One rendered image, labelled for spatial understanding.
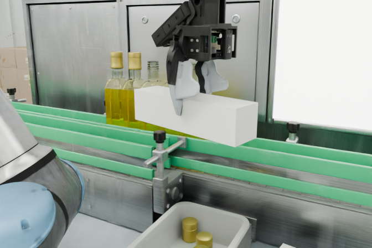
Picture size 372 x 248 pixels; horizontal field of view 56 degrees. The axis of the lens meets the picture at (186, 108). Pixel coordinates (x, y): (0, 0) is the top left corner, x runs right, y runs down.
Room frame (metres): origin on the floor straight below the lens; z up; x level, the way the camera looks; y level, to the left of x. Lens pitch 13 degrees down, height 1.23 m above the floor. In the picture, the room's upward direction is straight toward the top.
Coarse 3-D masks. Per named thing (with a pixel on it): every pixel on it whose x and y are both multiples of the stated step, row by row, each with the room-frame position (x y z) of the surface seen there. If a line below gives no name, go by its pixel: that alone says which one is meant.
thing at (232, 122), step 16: (144, 96) 0.64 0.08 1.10; (160, 96) 0.61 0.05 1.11; (208, 96) 0.59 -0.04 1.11; (144, 112) 0.64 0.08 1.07; (160, 112) 0.61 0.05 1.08; (192, 112) 0.56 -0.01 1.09; (208, 112) 0.54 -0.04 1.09; (224, 112) 0.52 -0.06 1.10; (240, 112) 0.51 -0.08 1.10; (256, 112) 0.54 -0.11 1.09; (176, 128) 0.59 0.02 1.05; (192, 128) 0.56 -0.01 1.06; (208, 128) 0.54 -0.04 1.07; (224, 128) 0.52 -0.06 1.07; (240, 128) 0.51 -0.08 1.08; (256, 128) 0.55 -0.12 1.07; (240, 144) 0.51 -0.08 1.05
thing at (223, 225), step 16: (176, 208) 0.69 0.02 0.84; (192, 208) 0.70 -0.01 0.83; (208, 208) 0.69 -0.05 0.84; (160, 224) 0.63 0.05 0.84; (176, 224) 0.68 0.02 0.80; (208, 224) 0.68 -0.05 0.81; (224, 224) 0.66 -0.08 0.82; (240, 224) 0.65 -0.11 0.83; (144, 240) 0.58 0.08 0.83; (160, 240) 0.63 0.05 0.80; (176, 240) 0.67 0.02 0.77; (224, 240) 0.66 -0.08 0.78; (240, 240) 0.58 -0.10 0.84
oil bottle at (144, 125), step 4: (148, 80) 0.88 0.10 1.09; (152, 80) 0.88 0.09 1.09; (156, 80) 0.88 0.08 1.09; (144, 84) 0.88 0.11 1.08; (148, 84) 0.87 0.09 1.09; (152, 84) 0.87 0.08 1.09; (156, 84) 0.87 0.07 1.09; (160, 84) 0.88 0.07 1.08; (144, 124) 0.87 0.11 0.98; (148, 124) 0.87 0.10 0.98; (152, 124) 0.86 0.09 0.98; (144, 128) 0.87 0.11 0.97; (148, 128) 0.87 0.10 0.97; (152, 128) 0.86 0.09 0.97; (156, 128) 0.86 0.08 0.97
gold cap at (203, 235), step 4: (200, 232) 0.64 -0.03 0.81; (204, 232) 0.64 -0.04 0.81; (208, 232) 0.64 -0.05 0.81; (196, 236) 0.63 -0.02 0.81; (200, 236) 0.62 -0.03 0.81; (204, 236) 0.62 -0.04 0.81; (208, 236) 0.62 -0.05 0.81; (212, 236) 0.62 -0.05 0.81; (196, 240) 0.62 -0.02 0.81; (200, 240) 0.61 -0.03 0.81; (204, 240) 0.61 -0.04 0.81; (208, 240) 0.61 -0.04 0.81; (212, 240) 0.62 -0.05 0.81; (196, 244) 0.62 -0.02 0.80; (200, 244) 0.61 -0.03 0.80; (204, 244) 0.61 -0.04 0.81; (208, 244) 0.61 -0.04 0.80; (212, 244) 0.62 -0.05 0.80
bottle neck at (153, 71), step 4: (148, 64) 0.88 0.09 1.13; (152, 64) 0.88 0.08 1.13; (156, 64) 0.88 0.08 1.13; (148, 68) 0.88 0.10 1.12; (152, 68) 0.88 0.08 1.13; (156, 68) 0.88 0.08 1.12; (148, 72) 0.88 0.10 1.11; (152, 72) 0.88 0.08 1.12; (156, 72) 0.88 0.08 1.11; (148, 76) 0.88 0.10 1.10; (152, 76) 0.88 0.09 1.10; (156, 76) 0.88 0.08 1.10
